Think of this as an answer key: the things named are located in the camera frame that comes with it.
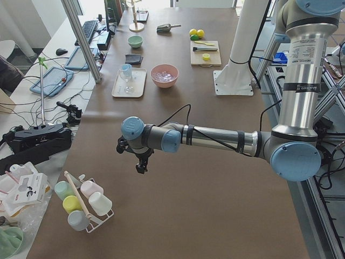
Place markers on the green cup on rack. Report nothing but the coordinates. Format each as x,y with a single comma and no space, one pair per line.
63,190

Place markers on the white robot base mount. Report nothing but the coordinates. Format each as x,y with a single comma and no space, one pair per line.
235,78

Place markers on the metal ice scoop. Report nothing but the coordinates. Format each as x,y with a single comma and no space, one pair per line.
164,28

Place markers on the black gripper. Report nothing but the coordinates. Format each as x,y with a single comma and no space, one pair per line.
141,157

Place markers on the yellow lemon upper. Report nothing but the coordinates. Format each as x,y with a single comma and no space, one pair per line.
192,32

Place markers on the cream serving tray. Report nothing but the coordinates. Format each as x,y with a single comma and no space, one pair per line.
137,82

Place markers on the half lemon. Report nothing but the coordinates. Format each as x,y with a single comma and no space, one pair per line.
206,56

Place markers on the grey-blue cup on rack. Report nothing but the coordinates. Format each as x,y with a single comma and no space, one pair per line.
78,220

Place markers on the yellow lemon lower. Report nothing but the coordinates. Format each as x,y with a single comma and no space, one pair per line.
200,33

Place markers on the yellow plastic knife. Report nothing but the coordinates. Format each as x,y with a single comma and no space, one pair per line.
204,43

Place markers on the white cup on rack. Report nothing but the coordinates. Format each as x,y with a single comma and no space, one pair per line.
100,203

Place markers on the light blue cup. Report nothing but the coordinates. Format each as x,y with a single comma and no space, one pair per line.
125,72

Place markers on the pink bowl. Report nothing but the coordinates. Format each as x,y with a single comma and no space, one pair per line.
165,67

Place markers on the white cardboard box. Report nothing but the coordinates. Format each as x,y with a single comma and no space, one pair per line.
30,190

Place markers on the black computer mouse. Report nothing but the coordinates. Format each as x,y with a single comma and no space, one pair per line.
61,51

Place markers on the black picture frame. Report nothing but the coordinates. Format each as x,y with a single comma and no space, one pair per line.
142,16

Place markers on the white wire cup rack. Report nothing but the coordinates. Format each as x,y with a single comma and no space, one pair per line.
88,207

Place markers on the wooden mug tree stand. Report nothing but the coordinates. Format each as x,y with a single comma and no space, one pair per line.
135,26

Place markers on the wooden cutting board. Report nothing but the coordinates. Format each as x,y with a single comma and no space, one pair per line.
196,57

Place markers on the green bowl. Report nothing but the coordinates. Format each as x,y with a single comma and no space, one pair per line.
135,41

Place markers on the yellow cup on rack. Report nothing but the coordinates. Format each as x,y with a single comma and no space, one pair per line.
71,203

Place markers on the wooden stick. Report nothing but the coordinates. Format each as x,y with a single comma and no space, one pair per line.
68,176

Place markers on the green lime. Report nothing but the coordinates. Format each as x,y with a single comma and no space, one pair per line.
194,37

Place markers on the black device on side table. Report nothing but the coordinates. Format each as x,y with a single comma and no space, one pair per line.
35,144

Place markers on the yellow lemon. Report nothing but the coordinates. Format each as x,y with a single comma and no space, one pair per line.
200,33
192,32

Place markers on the dark grey folded cloth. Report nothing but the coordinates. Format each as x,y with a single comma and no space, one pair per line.
133,59

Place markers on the clear wine glass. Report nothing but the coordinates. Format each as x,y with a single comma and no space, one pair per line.
128,88

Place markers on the blue tablet far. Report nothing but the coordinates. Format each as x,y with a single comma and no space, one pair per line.
76,61

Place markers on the metal muddler black tip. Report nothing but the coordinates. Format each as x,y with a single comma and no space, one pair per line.
204,49

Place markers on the blue tablet near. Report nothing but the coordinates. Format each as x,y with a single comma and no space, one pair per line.
55,79

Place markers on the black keyboard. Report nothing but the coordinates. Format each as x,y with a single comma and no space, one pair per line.
89,27

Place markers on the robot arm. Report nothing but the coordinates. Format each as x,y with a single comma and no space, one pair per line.
290,147

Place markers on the pink cup on rack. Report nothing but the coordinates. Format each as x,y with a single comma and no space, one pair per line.
89,187

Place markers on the blue tablet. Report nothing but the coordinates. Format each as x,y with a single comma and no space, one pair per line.
55,79
76,61

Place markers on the clear ice cubes pile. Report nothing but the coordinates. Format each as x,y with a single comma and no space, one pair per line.
163,77

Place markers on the aluminium frame post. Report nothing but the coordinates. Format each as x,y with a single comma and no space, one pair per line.
73,18

